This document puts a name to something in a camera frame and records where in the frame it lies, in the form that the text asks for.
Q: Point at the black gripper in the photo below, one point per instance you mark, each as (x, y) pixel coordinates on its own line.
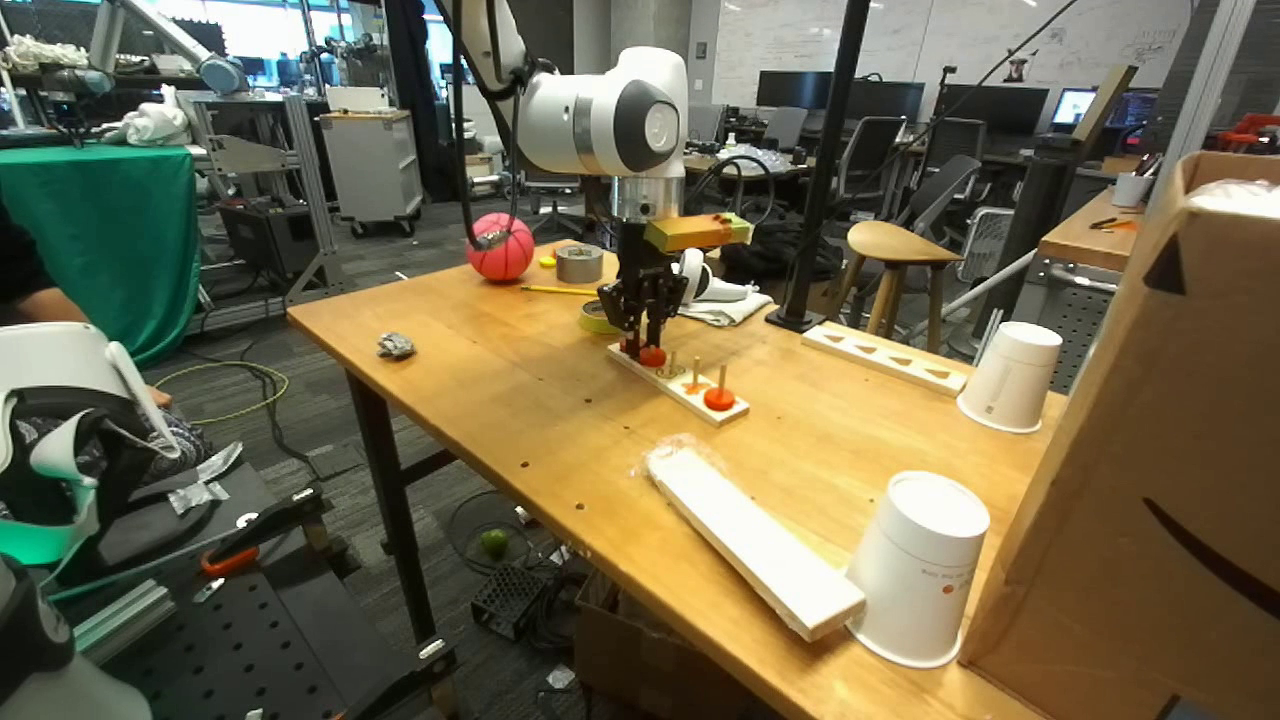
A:
(645, 256)

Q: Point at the red round block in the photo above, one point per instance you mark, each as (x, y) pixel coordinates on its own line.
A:
(720, 398)
(643, 358)
(657, 358)

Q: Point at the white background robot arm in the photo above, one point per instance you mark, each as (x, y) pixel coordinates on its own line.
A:
(203, 60)

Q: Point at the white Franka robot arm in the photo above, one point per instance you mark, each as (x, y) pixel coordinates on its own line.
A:
(575, 121)

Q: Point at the yellow-green tape roll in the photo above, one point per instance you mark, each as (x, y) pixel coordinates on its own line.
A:
(588, 318)

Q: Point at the white mug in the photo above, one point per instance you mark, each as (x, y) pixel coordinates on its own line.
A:
(697, 283)

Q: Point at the white peg board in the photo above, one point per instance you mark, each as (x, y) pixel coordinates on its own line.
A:
(685, 386)

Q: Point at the white paper sheet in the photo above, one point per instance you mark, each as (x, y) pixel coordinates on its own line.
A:
(735, 304)

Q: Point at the pink toy basketball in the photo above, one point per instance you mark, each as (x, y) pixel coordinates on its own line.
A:
(500, 248)

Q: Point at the black pole stand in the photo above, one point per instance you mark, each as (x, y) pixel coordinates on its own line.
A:
(831, 162)

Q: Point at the small black object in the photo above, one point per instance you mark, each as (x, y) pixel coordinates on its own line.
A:
(397, 347)

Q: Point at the long wooden slotted strip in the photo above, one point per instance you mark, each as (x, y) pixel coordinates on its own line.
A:
(884, 358)

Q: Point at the white foam board in plastic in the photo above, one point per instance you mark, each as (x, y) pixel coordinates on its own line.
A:
(755, 541)

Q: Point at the round wooden stool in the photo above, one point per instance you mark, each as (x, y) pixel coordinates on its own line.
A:
(892, 241)

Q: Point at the black computer monitor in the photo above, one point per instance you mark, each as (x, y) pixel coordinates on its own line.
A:
(992, 106)
(889, 103)
(795, 91)

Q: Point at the small green ball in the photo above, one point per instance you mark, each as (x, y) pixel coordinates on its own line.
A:
(492, 545)

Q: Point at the white wheeled cabinet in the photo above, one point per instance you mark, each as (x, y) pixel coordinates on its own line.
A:
(375, 167)

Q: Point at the black table leg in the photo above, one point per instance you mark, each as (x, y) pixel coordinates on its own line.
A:
(386, 504)

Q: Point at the white paper cup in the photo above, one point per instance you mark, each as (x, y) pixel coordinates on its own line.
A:
(1010, 382)
(923, 572)

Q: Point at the grey metal shelf cart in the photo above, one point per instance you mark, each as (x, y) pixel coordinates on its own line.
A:
(244, 157)

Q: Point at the wooden top workbench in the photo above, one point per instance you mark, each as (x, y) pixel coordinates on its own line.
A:
(1085, 237)

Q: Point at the blue lit screen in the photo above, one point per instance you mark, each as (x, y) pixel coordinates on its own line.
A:
(1075, 106)

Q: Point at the black perforated plate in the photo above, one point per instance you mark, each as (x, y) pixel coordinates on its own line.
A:
(264, 642)

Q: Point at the large cardboard box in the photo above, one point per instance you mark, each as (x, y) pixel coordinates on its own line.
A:
(1146, 442)

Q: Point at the green table cloth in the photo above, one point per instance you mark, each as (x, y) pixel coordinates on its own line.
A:
(123, 224)

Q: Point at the white foam packing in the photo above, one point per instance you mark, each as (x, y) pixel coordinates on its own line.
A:
(1242, 200)

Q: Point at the person in black shirt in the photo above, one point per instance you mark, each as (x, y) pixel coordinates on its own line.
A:
(20, 266)

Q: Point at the grey duct tape roll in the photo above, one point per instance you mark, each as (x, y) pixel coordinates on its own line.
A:
(576, 266)

